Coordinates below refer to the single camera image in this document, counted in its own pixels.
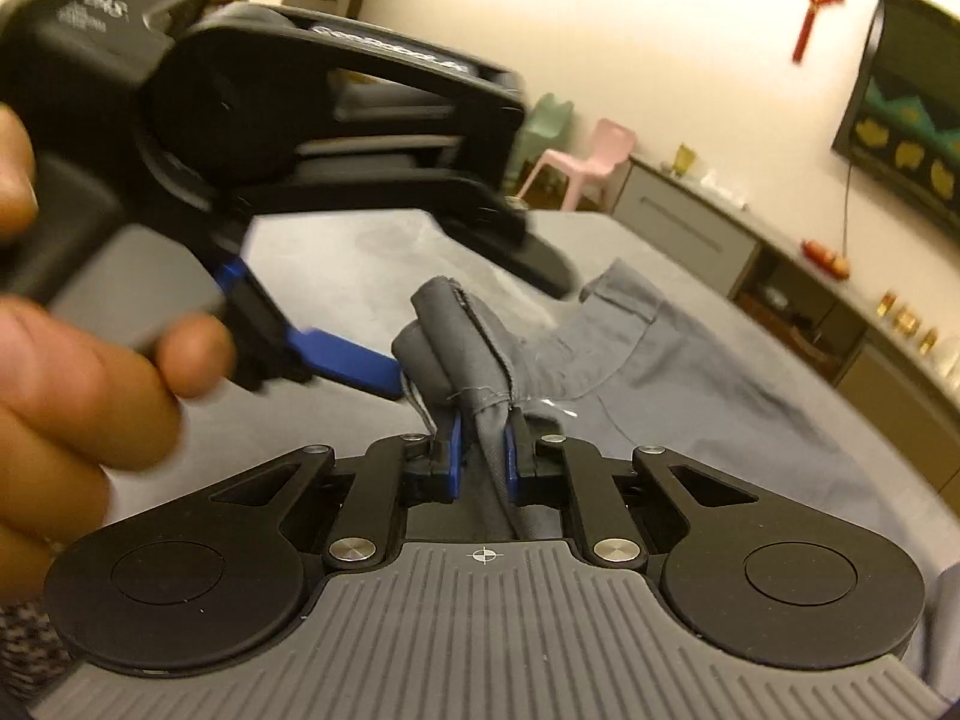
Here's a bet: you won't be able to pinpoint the grey pants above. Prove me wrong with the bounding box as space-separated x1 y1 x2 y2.
392 259 927 586

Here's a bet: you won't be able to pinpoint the long grey media cabinet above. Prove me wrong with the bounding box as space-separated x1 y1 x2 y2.
611 154 960 428

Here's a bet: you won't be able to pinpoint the black power cable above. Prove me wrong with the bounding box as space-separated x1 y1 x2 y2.
838 161 857 256

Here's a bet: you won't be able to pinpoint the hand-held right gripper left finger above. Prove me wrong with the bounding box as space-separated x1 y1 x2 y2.
199 412 464 571

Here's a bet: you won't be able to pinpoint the plate of orange fruit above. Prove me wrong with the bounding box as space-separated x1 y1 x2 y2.
801 238 853 278

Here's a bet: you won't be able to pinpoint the pink plastic chair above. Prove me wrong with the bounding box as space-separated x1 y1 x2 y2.
517 118 638 212

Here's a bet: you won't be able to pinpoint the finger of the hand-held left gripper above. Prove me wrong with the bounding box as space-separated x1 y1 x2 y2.
216 257 404 398
300 11 578 298

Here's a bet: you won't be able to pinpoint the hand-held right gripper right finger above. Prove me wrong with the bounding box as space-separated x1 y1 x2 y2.
504 409 772 569

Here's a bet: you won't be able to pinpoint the white paper items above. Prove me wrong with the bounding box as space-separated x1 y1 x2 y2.
701 169 751 211

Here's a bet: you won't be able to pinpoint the green plastic chair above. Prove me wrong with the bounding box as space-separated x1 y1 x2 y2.
517 94 577 181

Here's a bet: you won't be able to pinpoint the person's left hand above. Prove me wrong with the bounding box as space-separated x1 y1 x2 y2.
0 109 235 601

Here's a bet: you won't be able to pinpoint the bed with grey sheet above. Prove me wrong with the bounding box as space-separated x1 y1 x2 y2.
105 210 960 586

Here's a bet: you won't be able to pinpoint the wall-mounted television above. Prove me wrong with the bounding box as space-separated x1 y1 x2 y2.
831 0 960 226

